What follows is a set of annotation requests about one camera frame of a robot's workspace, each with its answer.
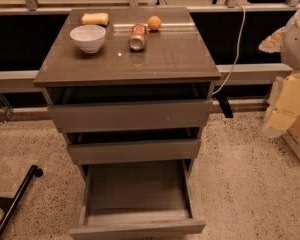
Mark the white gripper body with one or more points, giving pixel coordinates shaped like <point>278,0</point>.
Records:
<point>297,40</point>

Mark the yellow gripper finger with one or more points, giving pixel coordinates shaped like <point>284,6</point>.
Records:
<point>284,105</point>

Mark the red coke can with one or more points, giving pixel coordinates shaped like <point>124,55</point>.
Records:
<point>138,37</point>

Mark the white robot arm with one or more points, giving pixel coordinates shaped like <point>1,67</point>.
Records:
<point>290,45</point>

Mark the middle drawer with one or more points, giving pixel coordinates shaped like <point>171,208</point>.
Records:
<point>134,151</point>

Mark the brown drawer cabinet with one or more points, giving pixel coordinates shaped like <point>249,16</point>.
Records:
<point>175,65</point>

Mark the top drawer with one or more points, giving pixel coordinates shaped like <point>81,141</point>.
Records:
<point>130,116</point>

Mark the open bottom drawer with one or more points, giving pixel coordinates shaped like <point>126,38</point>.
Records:
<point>137,200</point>

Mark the orange fruit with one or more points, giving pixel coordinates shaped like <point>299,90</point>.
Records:
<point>154,23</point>

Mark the yellow sponge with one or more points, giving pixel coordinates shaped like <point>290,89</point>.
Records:
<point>95,18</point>

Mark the white ceramic bowl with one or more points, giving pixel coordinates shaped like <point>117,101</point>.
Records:
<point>88,38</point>

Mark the black stand leg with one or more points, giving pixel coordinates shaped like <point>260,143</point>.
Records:
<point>9,205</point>

